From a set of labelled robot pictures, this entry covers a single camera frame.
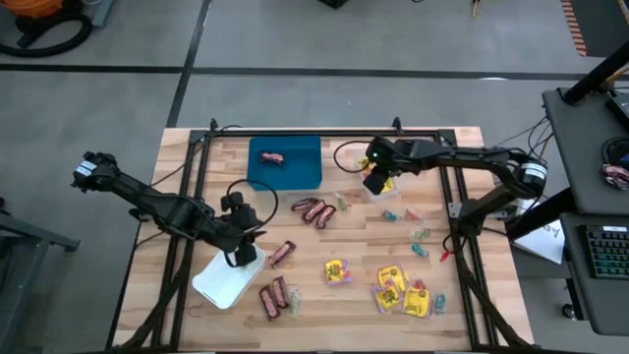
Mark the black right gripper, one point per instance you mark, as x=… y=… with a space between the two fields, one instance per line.
x=388 y=157

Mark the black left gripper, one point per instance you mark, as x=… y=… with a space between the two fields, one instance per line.
x=243 y=223

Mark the brown PayDay candy bar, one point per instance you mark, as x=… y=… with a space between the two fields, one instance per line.
x=282 y=253
x=304 y=204
x=314 y=211
x=271 y=157
x=281 y=292
x=269 y=303
x=325 y=217

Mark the teal hard candy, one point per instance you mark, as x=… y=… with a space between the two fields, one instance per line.
x=389 y=216
x=420 y=251

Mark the orange hard candy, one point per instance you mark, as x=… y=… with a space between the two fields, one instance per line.
x=413 y=215

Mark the green hard candy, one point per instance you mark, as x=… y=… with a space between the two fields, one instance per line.
x=295 y=303
x=341 y=202
x=420 y=233

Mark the red hard candy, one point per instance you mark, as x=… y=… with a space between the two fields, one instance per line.
x=420 y=284

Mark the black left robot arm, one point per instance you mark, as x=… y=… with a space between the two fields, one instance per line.
x=147 y=201

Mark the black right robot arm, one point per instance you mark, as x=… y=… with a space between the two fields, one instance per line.
x=467 y=156

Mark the blue wrapped hard candy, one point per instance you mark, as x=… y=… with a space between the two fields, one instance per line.
x=439 y=303

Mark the colourful candy bag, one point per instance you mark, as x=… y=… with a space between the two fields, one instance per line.
x=616 y=176

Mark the clear plastic bin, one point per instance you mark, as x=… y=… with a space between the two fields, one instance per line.
x=388 y=197

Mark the white plastic bin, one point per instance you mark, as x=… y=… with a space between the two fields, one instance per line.
x=218 y=285

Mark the blue plastic bin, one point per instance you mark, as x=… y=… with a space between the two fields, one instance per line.
x=295 y=172

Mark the black desk strut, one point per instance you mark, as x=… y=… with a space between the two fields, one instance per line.
x=540 y=215

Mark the black floor object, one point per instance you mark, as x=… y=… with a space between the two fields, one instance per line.
x=334 y=3

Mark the white paper sheet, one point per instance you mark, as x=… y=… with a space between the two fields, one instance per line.
x=545 y=243

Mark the dark grey desk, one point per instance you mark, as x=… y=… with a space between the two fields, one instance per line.
x=575 y=147
x=604 y=305

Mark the grey metal stand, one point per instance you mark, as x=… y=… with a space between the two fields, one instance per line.
x=39 y=235

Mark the black slanted pole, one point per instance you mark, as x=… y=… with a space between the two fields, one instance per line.
x=594 y=78

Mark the black caster wheel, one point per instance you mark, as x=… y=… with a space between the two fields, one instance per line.
x=568 y=311

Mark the backlit black keyboard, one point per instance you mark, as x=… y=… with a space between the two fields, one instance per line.
x=609 y=253

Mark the dark mat with striped edge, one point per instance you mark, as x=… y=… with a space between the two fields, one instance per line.
x=604 y=29

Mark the grey floor box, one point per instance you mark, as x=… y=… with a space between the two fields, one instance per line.
x=103 y=12

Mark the orange vacuum cleaner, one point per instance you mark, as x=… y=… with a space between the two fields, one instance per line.
x=34 y=7

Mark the black aluminium table frame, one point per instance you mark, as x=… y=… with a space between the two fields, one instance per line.
x=295 y=133

